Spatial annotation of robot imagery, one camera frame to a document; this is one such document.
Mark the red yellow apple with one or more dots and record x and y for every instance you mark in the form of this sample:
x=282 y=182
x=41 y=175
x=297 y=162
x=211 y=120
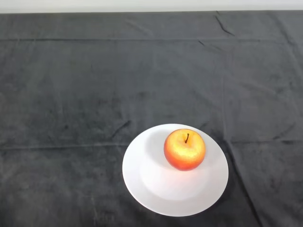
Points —
x=184 y=150

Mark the round white plate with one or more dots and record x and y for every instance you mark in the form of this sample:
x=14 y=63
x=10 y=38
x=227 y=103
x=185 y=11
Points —
x=175 y=189

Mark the black cloth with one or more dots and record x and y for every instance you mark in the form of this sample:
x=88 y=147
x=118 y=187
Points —
x=165 y=71

